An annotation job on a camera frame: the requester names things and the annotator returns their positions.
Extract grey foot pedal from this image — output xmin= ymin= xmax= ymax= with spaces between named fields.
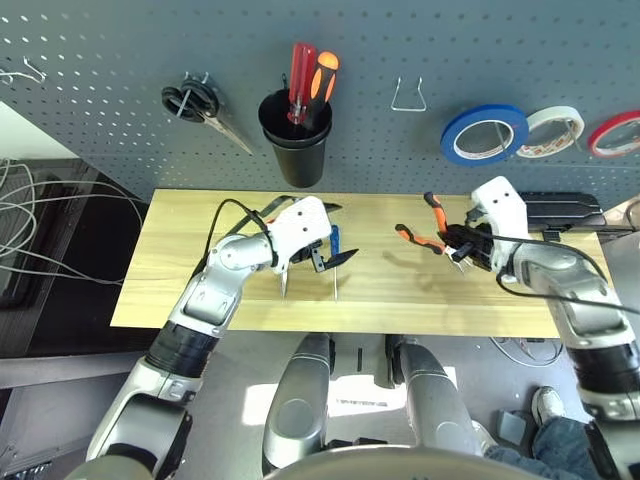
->
xmin=497 ymin=409 xmax=529 ymax=444

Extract white tape roll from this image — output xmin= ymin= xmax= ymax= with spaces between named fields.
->
xmin=514 ymin=105 xmax=586 ymax=160

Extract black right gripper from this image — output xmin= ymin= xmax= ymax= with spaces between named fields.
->
xmin=438 ymin=224 xmax=496 ymax=272

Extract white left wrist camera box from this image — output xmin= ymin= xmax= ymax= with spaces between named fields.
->
xmin=267 ymin=195 xmax=335 ymax=275

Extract black handled scissors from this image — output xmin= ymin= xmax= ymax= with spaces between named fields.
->
xmin=160 ymin=82 xmax=256 ymax=156

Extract blue jeans leg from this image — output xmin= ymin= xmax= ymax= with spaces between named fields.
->
xmin=482 ymin=414 xmax=601 ymax=480

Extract blue tape roll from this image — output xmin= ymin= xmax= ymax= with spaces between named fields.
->
xmin=439 ymin=103 xmax=530 ymax=168

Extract grey metal pegboard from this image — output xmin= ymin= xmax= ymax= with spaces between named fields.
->
xmin=0 ymin=0 xmax=640 ymax=211

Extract grey loose cable bundle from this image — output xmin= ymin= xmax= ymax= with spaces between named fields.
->
xmin=0 ymin=159 xmax=146 ymax=289

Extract silver robot torso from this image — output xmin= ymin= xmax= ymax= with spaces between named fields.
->
xmin=262 ymin=444 xmax=541 ymax=480

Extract wire pliers hook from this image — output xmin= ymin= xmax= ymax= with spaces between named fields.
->
xmin=390 ymin=76 xmax=428 ymax=113

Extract silver robot leg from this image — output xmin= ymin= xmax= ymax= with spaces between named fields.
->
xmin=387 ymin=334 xmax=484 ymax=456
xmin=262 ymin=333 xmax=334 ymax=474

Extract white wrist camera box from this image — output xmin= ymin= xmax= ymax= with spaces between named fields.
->
xmin=267 ymin=195 xmax=335 ymax=275
xmin=469 ymin=175 xmax=531 ymax=281

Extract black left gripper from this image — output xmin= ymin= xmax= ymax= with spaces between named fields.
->
xmin=259 ymin=194 xmax=360 ymax=275

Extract grey white sneaker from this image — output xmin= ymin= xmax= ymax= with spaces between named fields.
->
xmin=530 ymin=385 xmax=569 ymax=426

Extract orange black pliers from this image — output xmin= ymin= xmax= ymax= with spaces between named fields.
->
xmin=394 ymin=191 xmax=471 ymax=275

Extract clear red handled screwdriver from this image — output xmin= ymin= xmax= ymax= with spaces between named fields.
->
xmin=286 ymin=42 xmax=319 ymax=126

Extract silver left robot leg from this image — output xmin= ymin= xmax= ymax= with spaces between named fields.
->
xmin=262 ymin=333 xmax=334 ymax=474

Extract white floor label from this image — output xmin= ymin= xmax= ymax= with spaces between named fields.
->
xmin=335 ymin=397 xmax=389 ymax=409

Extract silver right robot leg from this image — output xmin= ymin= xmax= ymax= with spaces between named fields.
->
xmin=387 ymin=334 xmax=484 ymax=456

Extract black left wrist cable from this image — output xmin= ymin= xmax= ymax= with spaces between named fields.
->
xmin=199 ymin=198 xmax=274 ymax=281

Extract red tape roll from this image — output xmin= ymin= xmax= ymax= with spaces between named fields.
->
xmin=587 ymin=109 xmax=640 ymax=160

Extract blue handled screwdriver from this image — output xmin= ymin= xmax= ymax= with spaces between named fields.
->
xmin=328 ymin=224 xmax=342 ymax=304

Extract black side cabinet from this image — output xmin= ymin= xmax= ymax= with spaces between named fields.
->
xmin=0 ymin=158 xmax=151 ymax=359

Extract black plastic tool case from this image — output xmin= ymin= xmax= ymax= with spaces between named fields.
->
xmin=519 ymin=191 xmax=606 ymax=239

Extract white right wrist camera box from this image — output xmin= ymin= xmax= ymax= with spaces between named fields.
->
xmin=469 ymin=175 xmax=531 ymax=281

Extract black plastic cup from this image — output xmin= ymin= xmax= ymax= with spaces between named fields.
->
xmin=257 ymin=89 xmax=334 ymax=189

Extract orange black handled screwdriver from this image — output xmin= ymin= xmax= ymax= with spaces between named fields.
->
xmin=299 ymin=51 xmax=341 ymax=131

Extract white wire pegboard hook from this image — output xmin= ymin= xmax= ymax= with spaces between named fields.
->
xmin=0 ymin=57 xmax=47 ymax=86

